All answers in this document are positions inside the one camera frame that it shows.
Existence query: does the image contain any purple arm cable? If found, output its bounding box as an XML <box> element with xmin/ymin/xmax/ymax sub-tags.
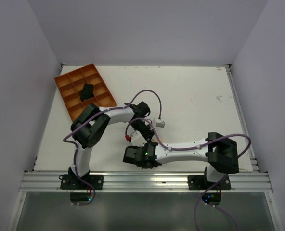
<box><xmin>63</xmin><ymin>89</ymin><xmax>164</xmax><ymax>206</ymax></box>
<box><xmin>124</xmin><ymin>117</ymin><xmax>252</xmax><ymax>231</ymax></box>

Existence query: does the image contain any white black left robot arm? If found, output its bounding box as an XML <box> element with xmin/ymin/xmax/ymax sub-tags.
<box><xmin>64</xmin><ymin>102</ymin><xmax>155</xmax><ymax>189</ymax></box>

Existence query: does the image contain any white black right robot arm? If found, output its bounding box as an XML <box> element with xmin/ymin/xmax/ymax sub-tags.
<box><xmin>123</xmin><ymin>132</ymin><xmax>239</xmax><ymax>189</ymax></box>

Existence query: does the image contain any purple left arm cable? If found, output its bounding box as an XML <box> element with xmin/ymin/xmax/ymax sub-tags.
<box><xmin>63</xmin><ymin>89</ymin><xmax>164</xmax><ymax>206</ymax></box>

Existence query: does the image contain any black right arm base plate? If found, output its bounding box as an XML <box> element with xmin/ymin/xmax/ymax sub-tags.
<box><xmin>187</xmin><ymin>174</ymin><xmax>231</xmax><ymax>191</ymax></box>

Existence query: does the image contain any aluminium mounting rail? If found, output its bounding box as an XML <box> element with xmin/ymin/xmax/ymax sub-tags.
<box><xmin>19</xmin><ymin>171</ymin><xmax>272</xmax><ymax>193</ymax></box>

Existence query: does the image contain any right wrist camera red cap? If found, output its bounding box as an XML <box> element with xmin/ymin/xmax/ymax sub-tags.
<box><xmin>125</xmin><ymin>131</ymin><xmax>145</xmax><ymax>147</ymax></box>

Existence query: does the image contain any orange compartment tray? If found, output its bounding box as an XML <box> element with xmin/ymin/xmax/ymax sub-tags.
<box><xmin>54</xmin><ymin>64</ymin><xmax>117</xmax><ymax>121</ymax></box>

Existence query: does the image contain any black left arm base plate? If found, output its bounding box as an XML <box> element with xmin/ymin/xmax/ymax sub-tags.
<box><xmin>58</xmin><ymin>174</ymin><xmax>104</xmax><ymax>190</ymax></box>

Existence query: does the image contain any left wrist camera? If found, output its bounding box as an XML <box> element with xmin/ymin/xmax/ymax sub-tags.
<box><xmin>153</xmin><ymin>118</ymin><xmax>165</xmax><ymax>128</ymax></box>

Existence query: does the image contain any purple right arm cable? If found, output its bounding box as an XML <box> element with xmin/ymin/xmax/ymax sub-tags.
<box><xmin>124</xmin><ymin>117</ymin><xmax>252</xmax><ymax>231</ymax></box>

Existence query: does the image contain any black rolled garment in tray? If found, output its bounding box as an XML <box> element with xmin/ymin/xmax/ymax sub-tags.
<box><xmin>80</xmin><ymin>83</ymin><xmax>94</xmax><ymax>102</ymax></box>

